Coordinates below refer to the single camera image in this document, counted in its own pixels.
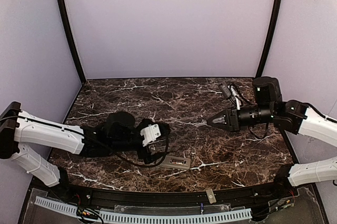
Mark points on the left black frame post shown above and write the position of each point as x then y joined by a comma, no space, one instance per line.
70,40

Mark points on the black frame post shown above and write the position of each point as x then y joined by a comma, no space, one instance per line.
269,38
70,40

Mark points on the white slotted cable duct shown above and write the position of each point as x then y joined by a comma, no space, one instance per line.
129,215

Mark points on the black front table rail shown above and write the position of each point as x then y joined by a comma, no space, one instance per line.
251,197

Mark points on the white AC remote control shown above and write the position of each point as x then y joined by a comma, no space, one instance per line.
167,163

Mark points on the clear handle screwdriver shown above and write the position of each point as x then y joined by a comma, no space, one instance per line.
213,121

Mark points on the grey battery cover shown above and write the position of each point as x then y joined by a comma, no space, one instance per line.
210,196

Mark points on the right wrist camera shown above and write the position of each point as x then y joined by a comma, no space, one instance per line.
232,93

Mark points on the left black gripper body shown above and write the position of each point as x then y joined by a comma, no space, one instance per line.
147,154

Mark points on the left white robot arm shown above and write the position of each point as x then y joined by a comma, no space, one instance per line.
117,134

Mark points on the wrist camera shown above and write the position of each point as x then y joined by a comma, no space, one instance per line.
151,130
232,93

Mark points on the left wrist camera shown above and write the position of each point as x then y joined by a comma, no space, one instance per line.
151,130

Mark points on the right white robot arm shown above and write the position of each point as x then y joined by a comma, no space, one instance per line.
292,116

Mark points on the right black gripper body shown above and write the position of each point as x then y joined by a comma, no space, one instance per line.
234,119

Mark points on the right black frame post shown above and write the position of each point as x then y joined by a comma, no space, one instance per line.
269,38

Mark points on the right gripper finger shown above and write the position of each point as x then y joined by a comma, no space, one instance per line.
222,114
225,127

